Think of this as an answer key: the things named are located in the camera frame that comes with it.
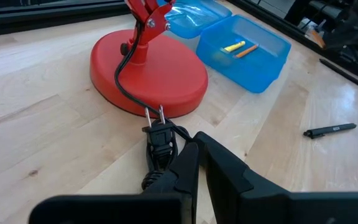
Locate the orange pencil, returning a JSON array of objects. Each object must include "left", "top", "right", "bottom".
[{"left": 233, "top": 43, "right": 260, "bottom": 59}]

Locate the blue plastic supply box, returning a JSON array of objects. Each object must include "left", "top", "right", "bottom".
[{"left": 157, "top": 0, "right": 292, "bottom": 94}]

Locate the black lamp power cable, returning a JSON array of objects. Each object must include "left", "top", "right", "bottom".
[{"left": 114, "top": 21, "right": 195, "bottom": 191}]

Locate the red desk lamp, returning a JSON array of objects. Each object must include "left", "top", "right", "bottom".
[{"left": 89, "top": 0, "right": 209, "bottom": 119}]

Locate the black marker pen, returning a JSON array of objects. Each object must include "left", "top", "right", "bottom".
[{"left": 303, "top": 123, "right": 357, "bottom": 139}]

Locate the yellow highlighter marker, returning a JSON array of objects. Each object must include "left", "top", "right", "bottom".
[{"left": 221, "top": 40, "right": 247, "bottom": 53}]

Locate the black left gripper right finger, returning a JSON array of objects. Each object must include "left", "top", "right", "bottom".
[{"left": 193, "top": 131, "right": 358, "bottom": 224}]

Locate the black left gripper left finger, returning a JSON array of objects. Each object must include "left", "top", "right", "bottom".
[{"left": 29, "top": 141, "right": 200, "bottom": 224}]

